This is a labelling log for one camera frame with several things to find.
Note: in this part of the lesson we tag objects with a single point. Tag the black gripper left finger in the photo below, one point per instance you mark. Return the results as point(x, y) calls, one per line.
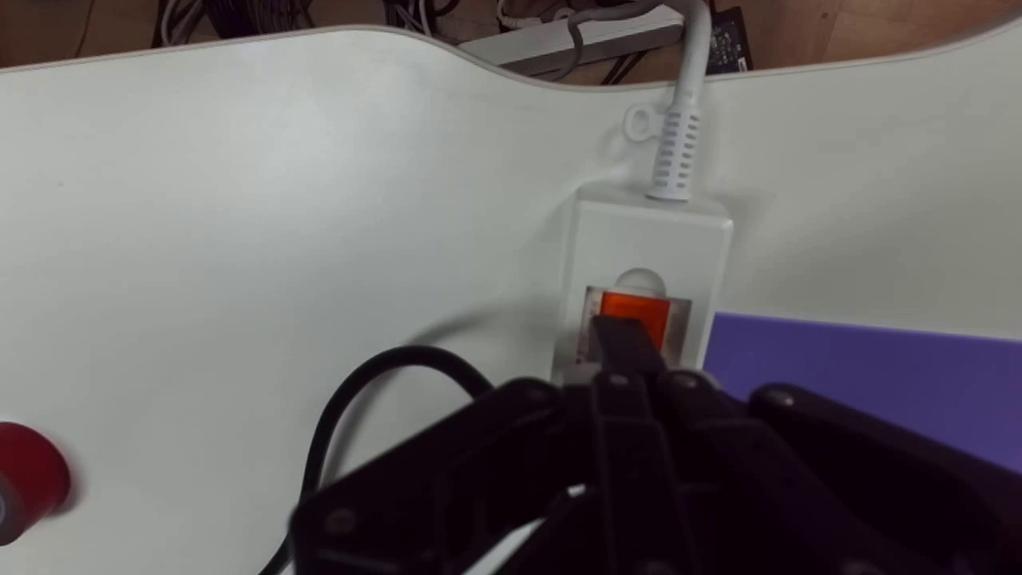
point(499, 481)

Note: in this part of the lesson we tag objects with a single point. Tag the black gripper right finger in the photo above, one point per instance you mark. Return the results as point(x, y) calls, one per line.
point(809, 489)

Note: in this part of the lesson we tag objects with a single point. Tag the white power strip orange switch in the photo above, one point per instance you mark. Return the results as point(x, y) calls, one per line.
point(651, 241)

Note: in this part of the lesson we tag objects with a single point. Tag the purple mat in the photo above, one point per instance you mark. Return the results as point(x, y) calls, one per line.
point(883, 385)

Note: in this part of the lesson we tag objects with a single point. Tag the red tape roll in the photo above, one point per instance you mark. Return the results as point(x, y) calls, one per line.
point(30, 481)

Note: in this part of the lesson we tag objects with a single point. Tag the grey table frame bar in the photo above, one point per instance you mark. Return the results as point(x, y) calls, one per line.
point(575, 37)

